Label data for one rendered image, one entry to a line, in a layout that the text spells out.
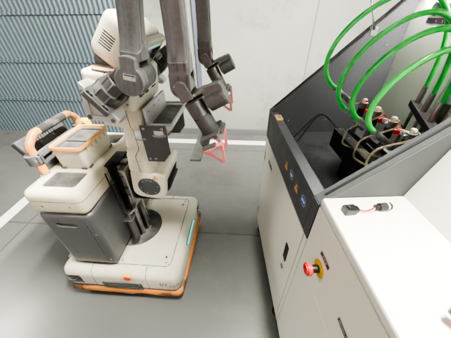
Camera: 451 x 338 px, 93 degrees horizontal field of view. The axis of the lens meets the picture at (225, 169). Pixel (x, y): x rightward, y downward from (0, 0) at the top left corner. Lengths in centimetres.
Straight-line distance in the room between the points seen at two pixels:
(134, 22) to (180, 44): 11
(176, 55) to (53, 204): 80
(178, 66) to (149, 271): 104
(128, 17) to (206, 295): 137
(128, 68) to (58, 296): 149
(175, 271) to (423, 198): 108
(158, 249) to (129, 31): 108
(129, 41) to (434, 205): 82
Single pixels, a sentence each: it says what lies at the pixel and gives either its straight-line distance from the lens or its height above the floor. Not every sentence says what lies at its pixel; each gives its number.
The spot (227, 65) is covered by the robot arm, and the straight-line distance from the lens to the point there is 103.
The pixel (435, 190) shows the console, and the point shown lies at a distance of 70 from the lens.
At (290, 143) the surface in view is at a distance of 90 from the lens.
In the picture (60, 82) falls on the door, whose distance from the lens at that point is 347.
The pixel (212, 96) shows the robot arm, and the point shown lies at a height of 119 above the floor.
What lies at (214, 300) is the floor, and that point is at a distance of 149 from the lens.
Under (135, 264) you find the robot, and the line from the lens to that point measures 136.
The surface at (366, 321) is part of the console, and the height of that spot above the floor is 91.
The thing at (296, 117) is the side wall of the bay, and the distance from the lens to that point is 123.
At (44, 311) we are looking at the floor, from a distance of 181.
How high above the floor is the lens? 139
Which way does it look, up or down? 37 degrees down
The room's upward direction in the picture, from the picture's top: 1 degrees counter-clockwise
